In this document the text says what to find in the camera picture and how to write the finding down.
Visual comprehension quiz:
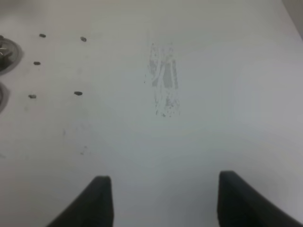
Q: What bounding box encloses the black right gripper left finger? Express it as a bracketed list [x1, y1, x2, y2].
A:
[48, 176, 114, 227]

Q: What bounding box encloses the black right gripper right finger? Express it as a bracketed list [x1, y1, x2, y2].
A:
[217, 171, 302, 227]

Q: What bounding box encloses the near stainless steel saucer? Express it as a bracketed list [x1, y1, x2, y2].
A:
[0, 83, 9, 112]

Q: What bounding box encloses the stainless steel saucer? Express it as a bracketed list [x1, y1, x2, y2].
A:
[0, 36, 23, 76]
[0, 83, 9, 112]

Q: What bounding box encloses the far stainless steel saucer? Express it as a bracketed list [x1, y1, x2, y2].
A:
[0, 36, 23, 76]

